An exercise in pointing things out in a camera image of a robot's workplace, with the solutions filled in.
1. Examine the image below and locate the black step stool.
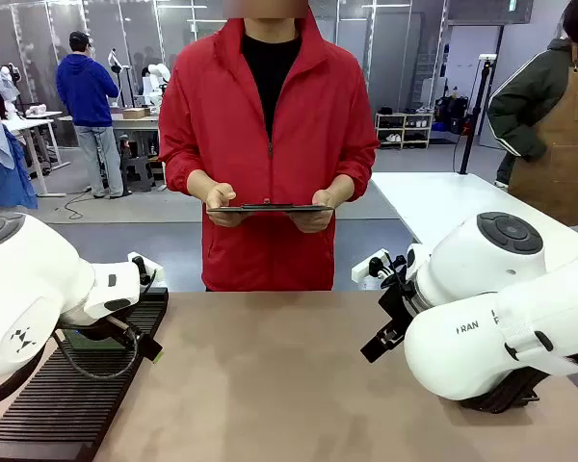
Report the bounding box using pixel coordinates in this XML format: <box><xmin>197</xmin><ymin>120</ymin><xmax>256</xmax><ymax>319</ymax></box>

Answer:
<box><xmin>118</xmin><ymin>153</ymin><xmax>156</xmax><ymax>193</ymax></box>

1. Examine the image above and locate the white standing desk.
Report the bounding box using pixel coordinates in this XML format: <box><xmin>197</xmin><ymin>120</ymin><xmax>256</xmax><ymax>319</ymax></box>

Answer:
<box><xmin>0</xmin><ymin>110</ymin><xmax>72</xmax><ymax>199</ymax></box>

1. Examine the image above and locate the black clipboard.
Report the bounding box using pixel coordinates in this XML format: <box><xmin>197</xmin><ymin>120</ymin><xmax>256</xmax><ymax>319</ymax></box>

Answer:
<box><xmin>206</xmin><ymin>202</ymin><xmax>335</xmax><ymax>215</ymax></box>

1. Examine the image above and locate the black slotted PCB rack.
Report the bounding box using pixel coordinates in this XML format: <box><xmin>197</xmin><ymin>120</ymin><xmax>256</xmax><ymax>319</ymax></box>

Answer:
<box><xmin>0</xmin><ymin>287</ymin><xmax>170</xmax><ymax>462</ymax></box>

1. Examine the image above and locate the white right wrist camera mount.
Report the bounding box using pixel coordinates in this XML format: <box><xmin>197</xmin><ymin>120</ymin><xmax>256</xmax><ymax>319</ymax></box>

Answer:
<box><xmin>351</xmin><ymin>248</ymin><xmax>392</xmax><ymax>283</ymax></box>

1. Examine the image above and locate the grey workbench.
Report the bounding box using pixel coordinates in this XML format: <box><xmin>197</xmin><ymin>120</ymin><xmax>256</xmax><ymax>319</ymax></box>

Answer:
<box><xmin>57</xmin><ymin>113</ymin><xmax>169</xmax><ymax>190</ymax></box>

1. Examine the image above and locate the person in red jacket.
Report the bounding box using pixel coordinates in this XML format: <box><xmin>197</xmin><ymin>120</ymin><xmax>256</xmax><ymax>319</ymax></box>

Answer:
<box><xmin>158</xmin><ymin>0</ymin><xmax>381</xmax><ymax>293</ymax></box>

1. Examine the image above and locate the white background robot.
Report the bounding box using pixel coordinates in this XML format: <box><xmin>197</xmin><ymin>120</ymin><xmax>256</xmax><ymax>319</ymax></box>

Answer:
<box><xmin>140</xmin><ymin>61</ymin><xmax>173</xmax><ymax>108</ymax></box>

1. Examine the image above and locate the thick black left arm hose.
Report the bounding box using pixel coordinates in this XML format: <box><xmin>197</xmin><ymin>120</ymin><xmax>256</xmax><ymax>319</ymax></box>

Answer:
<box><xmin>0</xmin><ymin>344</ymin><xmax>45</xmax><ymax>411</ymax></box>

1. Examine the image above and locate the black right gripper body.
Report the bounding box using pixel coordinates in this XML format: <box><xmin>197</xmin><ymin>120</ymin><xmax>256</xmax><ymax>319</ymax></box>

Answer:
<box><xmin>378</xmin><ymin>279</ymin><xmax>419</xmax><ymax>338</ymax></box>

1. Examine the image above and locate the black luggage pile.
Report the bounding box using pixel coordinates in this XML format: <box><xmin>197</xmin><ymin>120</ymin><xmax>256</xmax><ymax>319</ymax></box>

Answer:
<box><xmin>434</xmin><ymin>94</ymin><xmax>474</xmax><ymax>136</ymax></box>

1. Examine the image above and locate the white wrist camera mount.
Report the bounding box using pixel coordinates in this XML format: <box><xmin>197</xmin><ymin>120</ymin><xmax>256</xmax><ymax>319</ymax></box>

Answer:
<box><xmin>351</xmin><ymin>248</ymin><xmax>392</xmax><ymax>283</ymax></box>
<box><xmin>126</xmin><ymin>251</ymin><xmax>166</xmax><ymax>286</ymax></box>

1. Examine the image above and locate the person's right forearm red sleeve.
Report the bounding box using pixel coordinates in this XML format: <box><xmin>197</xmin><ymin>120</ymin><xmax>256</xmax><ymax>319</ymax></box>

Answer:
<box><xmin>163</xmin><ymin>139</ymin><xmax>219</xmax><ymax>201</ymax></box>

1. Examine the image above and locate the person's left forearm red sleeve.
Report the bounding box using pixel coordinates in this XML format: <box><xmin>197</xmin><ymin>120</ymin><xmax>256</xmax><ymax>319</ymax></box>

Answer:
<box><xmin>330</xmin><ymin>139</ymin><xmax>381</xmax><ymax>203</ymax></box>

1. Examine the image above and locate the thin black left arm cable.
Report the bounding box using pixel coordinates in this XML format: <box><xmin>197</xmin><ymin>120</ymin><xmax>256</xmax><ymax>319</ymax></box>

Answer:
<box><xmin>51</xmin><ymin>330</ymin><xmax>142</xmax><ymax>382</ymax></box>

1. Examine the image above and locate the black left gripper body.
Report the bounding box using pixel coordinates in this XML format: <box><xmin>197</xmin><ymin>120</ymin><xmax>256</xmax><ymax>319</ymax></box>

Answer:
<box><xmin>103</xmin><ymin>315</ymin><xmax>144</xmax><ymax>347</ymax></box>

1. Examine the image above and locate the person in brown apron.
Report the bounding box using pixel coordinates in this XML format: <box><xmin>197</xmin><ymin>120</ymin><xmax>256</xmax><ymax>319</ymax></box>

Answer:
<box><xmin>486</xmin><ymin>0</ymin><xmax>578</xmax><ymax>227</ymax></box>

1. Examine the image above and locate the person's left hand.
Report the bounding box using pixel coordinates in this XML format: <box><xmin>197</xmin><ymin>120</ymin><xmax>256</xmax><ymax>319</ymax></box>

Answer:
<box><xmin>287</xmin><ymin>188</ymin><xmax>351</xmax><ymax>235</ymax></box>

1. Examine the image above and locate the black floor cable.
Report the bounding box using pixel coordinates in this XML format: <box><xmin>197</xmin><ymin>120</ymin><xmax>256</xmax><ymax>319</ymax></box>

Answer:
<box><xmin>64</xmin><ymin>184</ymin><xmax>96</xmax><ymax>221</ymax></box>

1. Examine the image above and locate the person's right hand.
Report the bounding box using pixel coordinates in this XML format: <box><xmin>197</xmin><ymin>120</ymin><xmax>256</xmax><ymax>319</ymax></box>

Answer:
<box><xmin>204</xmin><ymin>182</ymin><xmax>251</xmax><ymax>228</ymax></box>

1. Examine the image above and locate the black stand with white top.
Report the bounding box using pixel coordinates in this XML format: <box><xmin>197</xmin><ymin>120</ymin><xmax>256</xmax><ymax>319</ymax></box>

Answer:
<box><xmin>454</xmin><ymin>53</ymin><xmax>498</xmax><ymax>175</ymax></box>

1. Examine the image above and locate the person in blue hoodie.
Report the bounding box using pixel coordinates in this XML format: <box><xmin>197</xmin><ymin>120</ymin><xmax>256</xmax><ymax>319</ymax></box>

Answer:
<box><xmin>56</xmin><ymin>30</ymin><xmax>127</xmax><ymax>200</ymax></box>

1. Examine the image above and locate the dark wall monitor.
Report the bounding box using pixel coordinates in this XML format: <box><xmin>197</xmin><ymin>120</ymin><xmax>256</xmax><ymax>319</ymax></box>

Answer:
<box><xmin>446</xmin><ymin>0</ymin><xmax>534</xmax><ymax>25</ymax></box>

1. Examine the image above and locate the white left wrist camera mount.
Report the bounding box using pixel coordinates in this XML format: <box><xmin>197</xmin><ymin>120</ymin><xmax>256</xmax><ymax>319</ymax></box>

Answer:
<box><xmin>126</xmin><ymin>251</ymin><xmax>166</xmax><ymax>286</ymax></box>

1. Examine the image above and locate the white shoe shelf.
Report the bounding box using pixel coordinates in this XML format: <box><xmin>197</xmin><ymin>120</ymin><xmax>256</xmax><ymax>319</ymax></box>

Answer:
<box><xmin>374</xmin><ymin>111</ymin><xmax>435</xmax><ymax>150</ymax></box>

